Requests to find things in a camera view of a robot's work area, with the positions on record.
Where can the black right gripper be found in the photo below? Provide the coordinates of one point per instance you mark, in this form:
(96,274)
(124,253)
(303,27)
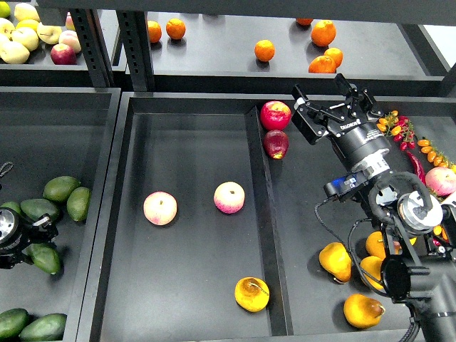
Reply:
(354,118)

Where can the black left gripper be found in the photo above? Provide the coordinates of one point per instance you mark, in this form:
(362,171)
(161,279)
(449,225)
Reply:
(18,233)

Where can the dark green avocado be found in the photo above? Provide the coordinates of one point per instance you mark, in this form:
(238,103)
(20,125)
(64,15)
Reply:
(47,260)

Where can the yellow pear with stem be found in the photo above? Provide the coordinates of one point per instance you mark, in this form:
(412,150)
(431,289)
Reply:
(252,294)

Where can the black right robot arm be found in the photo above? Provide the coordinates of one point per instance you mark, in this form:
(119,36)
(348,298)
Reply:
(418,232)

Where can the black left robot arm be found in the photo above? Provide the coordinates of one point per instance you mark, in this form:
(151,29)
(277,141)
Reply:
(18,232)

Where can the green avocado middle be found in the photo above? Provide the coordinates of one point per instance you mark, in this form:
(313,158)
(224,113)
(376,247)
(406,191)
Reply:
(34,209)

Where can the green avocado far left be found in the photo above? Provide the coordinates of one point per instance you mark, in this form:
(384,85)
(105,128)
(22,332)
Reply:
(15,206)

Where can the green avocado top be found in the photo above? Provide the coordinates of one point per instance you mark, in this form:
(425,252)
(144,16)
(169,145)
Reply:
(60,188)

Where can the green avocado bottom left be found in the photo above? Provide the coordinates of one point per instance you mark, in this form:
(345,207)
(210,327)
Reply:
(13,321)

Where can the yellow pear brown tip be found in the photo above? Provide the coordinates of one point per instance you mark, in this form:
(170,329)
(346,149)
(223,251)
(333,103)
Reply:
(374,245)

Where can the yellow pear left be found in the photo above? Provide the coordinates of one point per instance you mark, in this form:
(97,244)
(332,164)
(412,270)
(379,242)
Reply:
(335,259)

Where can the yellow pear middle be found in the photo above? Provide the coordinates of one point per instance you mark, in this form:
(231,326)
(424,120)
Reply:
(372,265)

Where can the orange front right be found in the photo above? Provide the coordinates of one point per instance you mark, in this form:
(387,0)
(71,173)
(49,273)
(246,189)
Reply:
(322,64)

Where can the orange right small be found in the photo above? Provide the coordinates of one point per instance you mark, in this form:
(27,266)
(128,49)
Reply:
(336,54)

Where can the bright red apple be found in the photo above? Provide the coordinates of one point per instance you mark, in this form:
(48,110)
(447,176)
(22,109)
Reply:
(275,115)

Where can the large orange right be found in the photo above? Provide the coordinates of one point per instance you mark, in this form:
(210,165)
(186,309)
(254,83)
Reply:
(323,33)

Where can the dark red apple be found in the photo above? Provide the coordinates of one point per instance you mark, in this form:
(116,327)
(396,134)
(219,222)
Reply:
(276,144)

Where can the orange centre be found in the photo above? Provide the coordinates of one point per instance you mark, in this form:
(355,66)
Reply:
(264,50)

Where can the orange partly hidden top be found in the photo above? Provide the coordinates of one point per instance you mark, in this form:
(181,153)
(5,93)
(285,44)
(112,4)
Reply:
(304,21)

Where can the cherry tomato bunch top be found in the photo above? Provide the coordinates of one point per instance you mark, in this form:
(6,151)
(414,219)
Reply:
(399,128)

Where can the cherry tomato bunch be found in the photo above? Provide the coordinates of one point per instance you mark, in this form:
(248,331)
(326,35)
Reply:
(399,128)
(440,238)

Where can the black left tray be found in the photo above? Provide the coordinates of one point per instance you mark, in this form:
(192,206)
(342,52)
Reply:
(48,132)

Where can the black tray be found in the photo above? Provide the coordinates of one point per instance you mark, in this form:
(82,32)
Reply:
(48,132)
(176,282)

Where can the red chili pepper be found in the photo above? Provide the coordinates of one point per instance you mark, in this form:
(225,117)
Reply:
(417,166)

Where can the pink apple left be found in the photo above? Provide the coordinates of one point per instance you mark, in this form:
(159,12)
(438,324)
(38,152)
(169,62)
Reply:
(160,208)

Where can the pink apple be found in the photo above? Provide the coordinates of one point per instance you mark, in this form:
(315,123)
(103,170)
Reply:
(160,208)
(229,197)

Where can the orange cherry tomato vine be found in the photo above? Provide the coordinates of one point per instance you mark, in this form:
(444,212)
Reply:
(435,156)

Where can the black shelf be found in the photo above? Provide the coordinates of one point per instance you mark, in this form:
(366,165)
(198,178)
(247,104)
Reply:
(216,55)
(39,69)

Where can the pink apple centre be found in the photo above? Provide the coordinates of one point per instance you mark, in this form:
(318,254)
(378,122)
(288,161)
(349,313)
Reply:
(229,197)

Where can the pink apple right bin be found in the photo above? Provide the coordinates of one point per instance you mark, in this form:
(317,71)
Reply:
(441,181)

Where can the white label card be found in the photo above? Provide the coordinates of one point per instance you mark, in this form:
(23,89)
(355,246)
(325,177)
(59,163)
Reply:
(450,200)

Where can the black centre tray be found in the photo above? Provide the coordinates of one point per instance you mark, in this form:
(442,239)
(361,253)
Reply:
(176,282)

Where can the orange far left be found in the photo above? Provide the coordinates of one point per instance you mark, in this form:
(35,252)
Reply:
(154,31)

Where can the black upper left shelf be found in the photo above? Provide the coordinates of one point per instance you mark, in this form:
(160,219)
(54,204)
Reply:
(39,69)

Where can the cherry tomato bunch bottom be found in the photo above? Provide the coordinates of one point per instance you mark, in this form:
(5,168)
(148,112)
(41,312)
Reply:
(440,238)

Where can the red apple upper shelf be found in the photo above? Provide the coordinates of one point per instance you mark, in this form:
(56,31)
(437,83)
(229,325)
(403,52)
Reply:
(63,54)

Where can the black shelf post right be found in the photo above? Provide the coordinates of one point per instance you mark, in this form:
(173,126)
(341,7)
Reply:
(135,38)

